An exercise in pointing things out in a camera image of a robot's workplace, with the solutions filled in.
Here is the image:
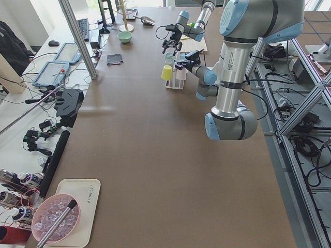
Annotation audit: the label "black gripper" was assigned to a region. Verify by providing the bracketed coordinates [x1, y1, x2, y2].
[174, 50, 201, 74]
[162, 23, 184, 56]

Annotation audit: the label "pink plastic cup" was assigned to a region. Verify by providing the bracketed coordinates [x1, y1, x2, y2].
[176, 68, 187, 81]

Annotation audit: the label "green plastic cup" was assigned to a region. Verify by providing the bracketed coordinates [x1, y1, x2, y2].
[165, 52, 174, 59]

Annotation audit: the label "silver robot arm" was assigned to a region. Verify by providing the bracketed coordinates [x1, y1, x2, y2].
[186, 1, 305, 140]
[162, 0, 216, 55]

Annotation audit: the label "light blue cup on rack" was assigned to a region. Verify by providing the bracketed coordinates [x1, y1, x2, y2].
[179, 53, 186, 60]

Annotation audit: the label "grey cup on rack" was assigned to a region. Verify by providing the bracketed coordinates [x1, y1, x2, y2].
[165, 59, 174, 67]

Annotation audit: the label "yellow cup on rack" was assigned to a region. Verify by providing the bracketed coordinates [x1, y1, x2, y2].
[161, 65, 173, 81]

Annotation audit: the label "bamboo cutting board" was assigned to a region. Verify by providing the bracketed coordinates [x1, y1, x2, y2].
[180, 34, 208, 53]

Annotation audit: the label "metal scoop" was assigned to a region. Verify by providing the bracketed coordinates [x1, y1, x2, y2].
[134, 15, 155, 26]

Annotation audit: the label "green bowl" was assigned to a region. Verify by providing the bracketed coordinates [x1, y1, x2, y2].
[117, 31, 132, 43]

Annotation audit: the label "wooden mug tree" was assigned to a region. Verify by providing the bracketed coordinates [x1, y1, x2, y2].
[115, 0, 134, 33]

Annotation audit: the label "grey folded cloth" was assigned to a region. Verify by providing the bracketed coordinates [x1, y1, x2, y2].
[107, 54, 123, 65]

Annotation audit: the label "black keyboard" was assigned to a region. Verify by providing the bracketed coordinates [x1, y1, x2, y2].
[77, 18, 89, 41]

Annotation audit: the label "blue teach pendant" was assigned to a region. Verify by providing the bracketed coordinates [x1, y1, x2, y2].
[54, 43, 81, 65]
[32, 61, 70, 87]

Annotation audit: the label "black computer mouse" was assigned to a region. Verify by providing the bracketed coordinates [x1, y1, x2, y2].
[48, 40, 59, 47]

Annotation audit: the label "cream tray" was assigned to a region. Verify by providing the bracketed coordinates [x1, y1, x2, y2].
[31, 179, 101, 247]

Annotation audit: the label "metal tongs in bowl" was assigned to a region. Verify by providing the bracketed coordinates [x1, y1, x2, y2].
[36, 199, 77, 248]

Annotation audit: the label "pink bowl of ice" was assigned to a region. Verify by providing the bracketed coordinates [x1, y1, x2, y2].
[31, 194, 80, 244]

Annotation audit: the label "white wire cup rack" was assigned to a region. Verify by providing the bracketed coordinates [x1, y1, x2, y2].
[165, 52, 185, 90]

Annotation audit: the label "aluminium frame post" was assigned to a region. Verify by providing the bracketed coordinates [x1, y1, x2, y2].
[58, 0, 97, 80]

